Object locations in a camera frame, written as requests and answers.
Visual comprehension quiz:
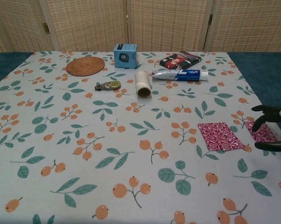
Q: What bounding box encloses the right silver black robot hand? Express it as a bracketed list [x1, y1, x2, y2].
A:
[251, 105, 281, 156]

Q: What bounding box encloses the magenta patterned cloth square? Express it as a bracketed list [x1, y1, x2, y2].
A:
[197, 122, 245, 151]

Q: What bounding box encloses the red black floral pouch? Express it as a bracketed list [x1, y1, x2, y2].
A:
[159, 51, 202, 70]

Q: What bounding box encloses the white blue toothpaste tube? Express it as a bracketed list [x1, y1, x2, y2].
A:
[152, 69, 209, 82]

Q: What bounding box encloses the cardboard paper roll tube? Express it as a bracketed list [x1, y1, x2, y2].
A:
[134, 71, 153, 99]

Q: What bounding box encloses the bamboo folding screen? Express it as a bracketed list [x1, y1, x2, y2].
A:
[0, 0, 281, 56]

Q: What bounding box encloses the light blue cardboard box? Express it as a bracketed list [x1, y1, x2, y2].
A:
[113, 43, 138, 69]

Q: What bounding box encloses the correction tape dispenser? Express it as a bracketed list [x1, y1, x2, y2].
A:
[94, 81, 122, 91]

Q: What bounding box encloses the floral orange-berry tablecloth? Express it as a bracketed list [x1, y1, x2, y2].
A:
[0, 50, 281, 224]

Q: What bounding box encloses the round woven rattan coaster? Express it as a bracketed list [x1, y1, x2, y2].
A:
[65, 57, 105, 77]

